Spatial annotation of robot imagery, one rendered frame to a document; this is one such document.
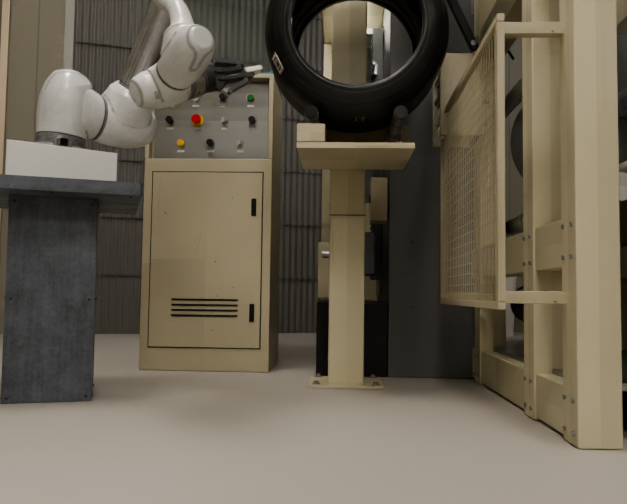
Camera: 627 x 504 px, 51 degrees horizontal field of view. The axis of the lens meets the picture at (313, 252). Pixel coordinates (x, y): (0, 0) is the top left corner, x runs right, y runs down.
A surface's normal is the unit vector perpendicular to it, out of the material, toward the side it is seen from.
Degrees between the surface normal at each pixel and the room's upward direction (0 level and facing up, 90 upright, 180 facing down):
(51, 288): 90
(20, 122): 90
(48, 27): 90
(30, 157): 90
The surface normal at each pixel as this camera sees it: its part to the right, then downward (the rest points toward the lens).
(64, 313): 0.29, -0.06
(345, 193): -0.04, -0.07
